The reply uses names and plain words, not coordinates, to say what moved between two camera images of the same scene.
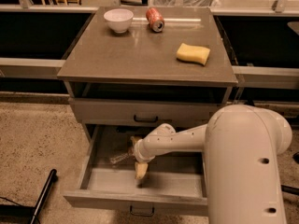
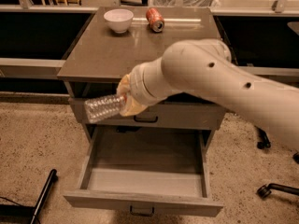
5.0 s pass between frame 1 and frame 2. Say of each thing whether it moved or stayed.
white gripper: moved
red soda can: stayed
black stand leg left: stayed
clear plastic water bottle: moved
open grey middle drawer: stayed
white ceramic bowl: stayed
